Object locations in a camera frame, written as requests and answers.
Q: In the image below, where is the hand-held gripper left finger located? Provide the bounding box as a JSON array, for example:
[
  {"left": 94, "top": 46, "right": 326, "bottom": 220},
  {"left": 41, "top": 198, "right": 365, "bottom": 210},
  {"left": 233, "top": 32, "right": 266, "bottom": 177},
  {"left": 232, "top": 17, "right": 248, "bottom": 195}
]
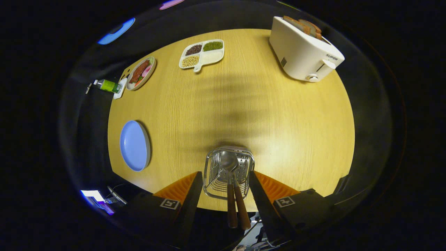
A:
[{"left": 122, "top": 171, "right": 203, "bottom": 249}]

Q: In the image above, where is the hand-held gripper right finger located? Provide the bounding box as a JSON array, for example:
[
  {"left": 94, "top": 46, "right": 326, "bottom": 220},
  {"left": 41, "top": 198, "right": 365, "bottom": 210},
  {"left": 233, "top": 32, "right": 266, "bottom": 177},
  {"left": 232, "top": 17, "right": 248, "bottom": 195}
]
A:
[{"left": 249, "top": 170, "right": 345, "bottom": 246}]

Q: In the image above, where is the wooden handle fork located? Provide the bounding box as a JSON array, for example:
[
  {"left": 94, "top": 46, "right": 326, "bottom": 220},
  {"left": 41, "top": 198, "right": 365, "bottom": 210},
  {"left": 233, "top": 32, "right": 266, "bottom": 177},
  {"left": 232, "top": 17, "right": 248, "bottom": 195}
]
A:
[{"left": 227, "top": 174, "right": 238, "bottom": 229}]

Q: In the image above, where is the wooden handle spoon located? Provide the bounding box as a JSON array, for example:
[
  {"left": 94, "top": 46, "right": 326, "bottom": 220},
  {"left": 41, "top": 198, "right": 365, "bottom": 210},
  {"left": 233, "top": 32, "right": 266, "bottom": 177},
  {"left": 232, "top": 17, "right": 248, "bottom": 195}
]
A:
[{"left": 220, "top": 151, "right": 252, "bottom": 230}]

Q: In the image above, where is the blue round plate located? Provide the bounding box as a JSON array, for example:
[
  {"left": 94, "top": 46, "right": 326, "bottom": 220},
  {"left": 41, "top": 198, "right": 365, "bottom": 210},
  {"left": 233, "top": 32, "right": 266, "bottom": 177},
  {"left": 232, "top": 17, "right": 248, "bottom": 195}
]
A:
[{"left": 120, "top": 120, "right": 151, "bottom": 172}]

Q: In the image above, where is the lit screen device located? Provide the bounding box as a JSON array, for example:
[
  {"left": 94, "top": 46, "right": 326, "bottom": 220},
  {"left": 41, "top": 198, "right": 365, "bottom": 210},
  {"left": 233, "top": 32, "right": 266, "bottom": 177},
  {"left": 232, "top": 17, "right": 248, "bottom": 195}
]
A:
[{"left": 81, "top": 190, "right": 115, "bottom": 215}]

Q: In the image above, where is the white square coaster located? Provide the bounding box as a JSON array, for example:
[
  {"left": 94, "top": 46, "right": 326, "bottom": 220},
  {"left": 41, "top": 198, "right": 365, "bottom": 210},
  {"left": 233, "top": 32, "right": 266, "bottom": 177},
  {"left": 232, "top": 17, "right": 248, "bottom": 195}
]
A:
[{"left": 113, "top": 77, "right": 128, "bottom": 100}]

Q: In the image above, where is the plate of meat and vegetables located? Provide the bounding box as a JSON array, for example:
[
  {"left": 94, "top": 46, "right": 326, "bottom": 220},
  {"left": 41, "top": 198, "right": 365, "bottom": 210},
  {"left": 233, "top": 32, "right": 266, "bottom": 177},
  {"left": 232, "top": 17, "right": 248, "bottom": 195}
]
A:
[{"left": 125, "top": 56, "right": 157, "bottom": 91}]

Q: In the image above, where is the green label plastic bottle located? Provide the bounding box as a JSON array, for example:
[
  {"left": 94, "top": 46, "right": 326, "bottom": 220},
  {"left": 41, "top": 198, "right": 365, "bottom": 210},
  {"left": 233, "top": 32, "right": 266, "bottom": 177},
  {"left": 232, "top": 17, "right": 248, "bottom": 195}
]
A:
[{"left": 93, "top": 79, "right": 122, "bottom": 94}]

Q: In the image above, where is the white divided bean dish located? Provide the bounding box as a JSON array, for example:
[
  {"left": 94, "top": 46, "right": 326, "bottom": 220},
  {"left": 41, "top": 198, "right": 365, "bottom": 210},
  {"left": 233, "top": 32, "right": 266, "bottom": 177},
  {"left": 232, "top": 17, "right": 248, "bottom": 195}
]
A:
[{"left": 179, "top": 39, "right": 225, "bottom": 73}]

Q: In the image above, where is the white toaster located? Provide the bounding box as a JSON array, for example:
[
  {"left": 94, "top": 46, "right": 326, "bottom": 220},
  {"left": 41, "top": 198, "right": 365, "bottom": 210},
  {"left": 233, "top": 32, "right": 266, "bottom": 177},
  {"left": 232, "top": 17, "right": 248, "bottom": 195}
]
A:
[{"left": 269, "top": 16, "right": 345, "bottom": 83}]

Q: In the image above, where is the toast bread slice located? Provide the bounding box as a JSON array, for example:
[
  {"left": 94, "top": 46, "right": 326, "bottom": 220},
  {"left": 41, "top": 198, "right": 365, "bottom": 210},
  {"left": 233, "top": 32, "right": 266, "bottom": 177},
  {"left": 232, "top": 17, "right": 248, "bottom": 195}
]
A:
[
  {"left": 283, "top": 15, "right": 311, "bottom": 35},
  {"left": 299, "top": 19, "right": 323, "bottom": 39}
]

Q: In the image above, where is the metal wire basket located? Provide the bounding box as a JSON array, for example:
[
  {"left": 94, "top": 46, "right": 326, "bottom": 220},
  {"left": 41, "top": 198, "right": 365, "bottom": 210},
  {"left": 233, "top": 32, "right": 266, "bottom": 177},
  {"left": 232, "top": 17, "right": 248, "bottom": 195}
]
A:
[{"left": 203, "top": 146, "right": 255, "bottom": 201}]

